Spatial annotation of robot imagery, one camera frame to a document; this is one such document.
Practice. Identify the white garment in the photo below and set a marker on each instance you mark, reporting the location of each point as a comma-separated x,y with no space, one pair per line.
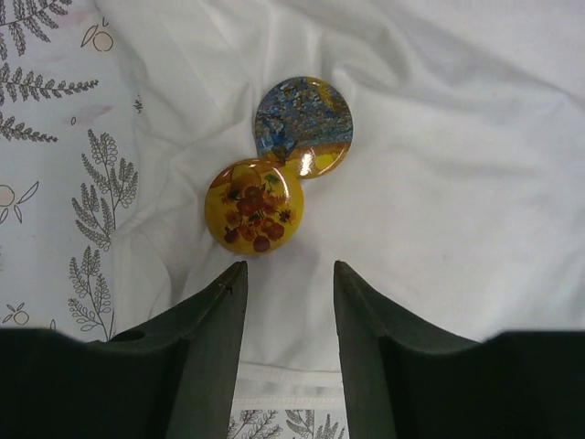
461,198

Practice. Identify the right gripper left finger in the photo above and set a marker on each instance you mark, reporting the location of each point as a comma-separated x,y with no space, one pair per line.
173,376

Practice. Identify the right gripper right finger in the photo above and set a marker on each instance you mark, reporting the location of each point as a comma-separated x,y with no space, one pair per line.
404,377

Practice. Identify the blue painting brooch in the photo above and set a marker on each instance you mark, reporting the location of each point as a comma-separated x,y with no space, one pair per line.
304,124

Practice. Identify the floral table mat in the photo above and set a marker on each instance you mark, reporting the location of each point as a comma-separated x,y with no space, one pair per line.
115,116

